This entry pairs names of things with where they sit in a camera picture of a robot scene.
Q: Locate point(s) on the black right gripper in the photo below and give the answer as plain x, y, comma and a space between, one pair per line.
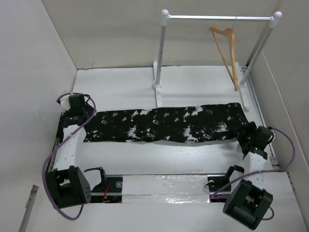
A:
250, 128

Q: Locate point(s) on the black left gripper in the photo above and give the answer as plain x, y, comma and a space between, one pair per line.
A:
90, 110

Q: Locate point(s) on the black white patterned trousers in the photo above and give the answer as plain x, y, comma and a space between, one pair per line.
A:
191, 124

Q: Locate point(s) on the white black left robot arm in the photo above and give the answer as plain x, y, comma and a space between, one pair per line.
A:
65, 182

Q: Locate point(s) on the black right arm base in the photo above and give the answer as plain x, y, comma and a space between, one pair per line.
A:
216, 181

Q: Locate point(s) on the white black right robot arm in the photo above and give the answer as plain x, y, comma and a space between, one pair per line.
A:
249, 201

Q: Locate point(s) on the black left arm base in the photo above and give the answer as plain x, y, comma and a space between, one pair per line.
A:
104, 188

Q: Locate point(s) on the silver tape strip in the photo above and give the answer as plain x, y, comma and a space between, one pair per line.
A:
174, 189

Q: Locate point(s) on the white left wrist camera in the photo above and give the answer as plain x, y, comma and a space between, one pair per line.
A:
63, 100

